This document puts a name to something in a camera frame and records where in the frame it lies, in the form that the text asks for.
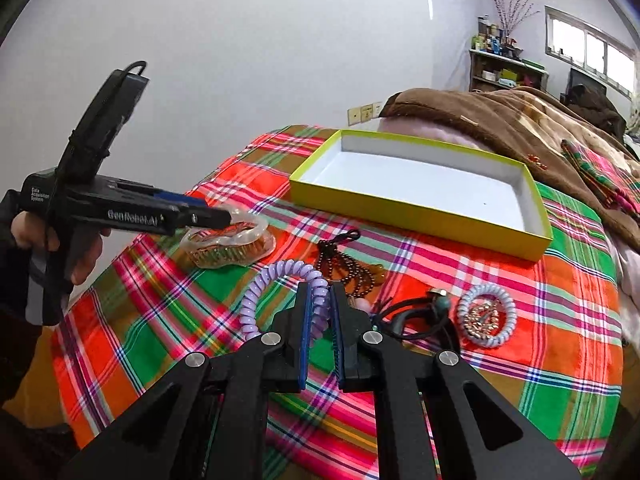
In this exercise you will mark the pink quilt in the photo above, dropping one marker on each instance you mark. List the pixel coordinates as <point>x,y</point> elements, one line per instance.
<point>411,126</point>

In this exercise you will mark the wooden shelf unit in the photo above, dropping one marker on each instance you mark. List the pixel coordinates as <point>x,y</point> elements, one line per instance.
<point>490,72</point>

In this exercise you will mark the red green plaid cloth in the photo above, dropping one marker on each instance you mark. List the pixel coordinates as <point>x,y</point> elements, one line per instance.
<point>562,367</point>

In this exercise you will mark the translucent beige hair claw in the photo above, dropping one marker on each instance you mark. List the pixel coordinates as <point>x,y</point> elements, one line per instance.
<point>244,242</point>

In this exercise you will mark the left hand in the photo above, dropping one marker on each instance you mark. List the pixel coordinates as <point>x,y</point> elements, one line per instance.
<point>30,232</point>

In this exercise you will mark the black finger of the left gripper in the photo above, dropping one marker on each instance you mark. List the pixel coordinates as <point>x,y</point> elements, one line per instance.
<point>201,217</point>
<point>179,200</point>

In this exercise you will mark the wall socket plate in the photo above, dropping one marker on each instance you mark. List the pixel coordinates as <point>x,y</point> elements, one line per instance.
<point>363,114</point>

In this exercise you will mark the folded plaid cloth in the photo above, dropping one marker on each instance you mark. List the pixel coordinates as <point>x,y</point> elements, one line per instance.
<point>613,186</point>

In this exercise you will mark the brown fleece blanket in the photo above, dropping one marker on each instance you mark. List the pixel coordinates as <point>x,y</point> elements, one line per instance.
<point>527,125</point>

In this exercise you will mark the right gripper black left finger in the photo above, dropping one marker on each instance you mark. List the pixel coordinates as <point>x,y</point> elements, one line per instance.
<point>206,417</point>

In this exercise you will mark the yellow-green shallow box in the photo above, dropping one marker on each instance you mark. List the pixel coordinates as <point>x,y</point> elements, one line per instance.
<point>431,187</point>

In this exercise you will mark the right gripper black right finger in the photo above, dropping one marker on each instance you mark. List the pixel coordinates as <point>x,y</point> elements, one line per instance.
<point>435,416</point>

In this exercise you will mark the purple dried flower branches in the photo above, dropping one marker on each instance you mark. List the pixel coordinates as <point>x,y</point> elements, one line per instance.
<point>511,13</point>

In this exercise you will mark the window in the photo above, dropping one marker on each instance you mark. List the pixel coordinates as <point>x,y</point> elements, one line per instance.
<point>590,49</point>

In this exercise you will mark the dark clothes pile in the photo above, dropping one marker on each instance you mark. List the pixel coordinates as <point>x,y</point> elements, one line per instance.
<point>596,108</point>

